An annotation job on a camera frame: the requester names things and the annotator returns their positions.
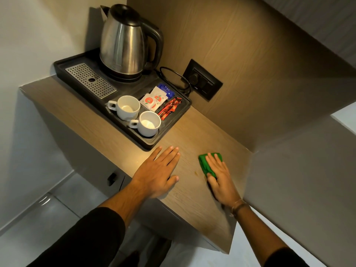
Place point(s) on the white ceramic cup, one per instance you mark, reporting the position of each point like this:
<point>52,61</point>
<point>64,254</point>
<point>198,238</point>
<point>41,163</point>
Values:
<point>148,123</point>
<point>126,107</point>

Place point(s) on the person's right forearm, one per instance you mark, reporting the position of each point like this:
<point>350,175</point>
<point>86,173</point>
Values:
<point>267,239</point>

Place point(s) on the person's right thumb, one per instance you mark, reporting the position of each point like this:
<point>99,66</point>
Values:
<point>212,182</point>

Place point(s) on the white tea bag sachet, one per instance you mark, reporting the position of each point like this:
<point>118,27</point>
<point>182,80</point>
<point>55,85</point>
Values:
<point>148,102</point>
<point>160,97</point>

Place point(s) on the person's left hand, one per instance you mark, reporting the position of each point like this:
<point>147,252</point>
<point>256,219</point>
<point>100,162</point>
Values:
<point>154,175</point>

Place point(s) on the red coffee stick sachet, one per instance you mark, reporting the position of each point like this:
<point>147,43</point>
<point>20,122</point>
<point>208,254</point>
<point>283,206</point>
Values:
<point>167,108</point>
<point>172,109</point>

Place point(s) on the black plastic hospitality tray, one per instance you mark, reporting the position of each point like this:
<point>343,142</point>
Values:
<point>139,88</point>

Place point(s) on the blue sachet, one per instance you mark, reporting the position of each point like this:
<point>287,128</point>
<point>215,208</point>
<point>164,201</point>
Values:
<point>167,90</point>

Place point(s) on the stainless steel electric kettle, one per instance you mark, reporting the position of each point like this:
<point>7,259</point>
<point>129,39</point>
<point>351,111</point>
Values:
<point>125,41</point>

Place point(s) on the person's right hand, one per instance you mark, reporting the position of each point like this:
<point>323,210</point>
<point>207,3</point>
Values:
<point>221,182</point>

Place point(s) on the black wall socket plate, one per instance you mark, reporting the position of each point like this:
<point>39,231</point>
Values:
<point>203,80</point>

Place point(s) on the perforated metal drip grate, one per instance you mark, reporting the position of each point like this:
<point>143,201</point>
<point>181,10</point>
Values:
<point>90,80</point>

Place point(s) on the green cleaning cloth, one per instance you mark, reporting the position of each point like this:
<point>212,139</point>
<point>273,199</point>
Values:
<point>207,164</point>

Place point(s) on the person's left forearm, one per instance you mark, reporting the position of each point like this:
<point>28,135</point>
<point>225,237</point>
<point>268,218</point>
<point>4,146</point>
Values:
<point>94,233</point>

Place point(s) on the person's left thumb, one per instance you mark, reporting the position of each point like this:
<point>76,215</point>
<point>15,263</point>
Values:
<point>172,180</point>

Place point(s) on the person's left middle finger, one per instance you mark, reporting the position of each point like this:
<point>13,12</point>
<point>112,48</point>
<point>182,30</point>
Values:
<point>170,155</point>

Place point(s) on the person's left little finger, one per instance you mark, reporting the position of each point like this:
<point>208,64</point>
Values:
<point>154,153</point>

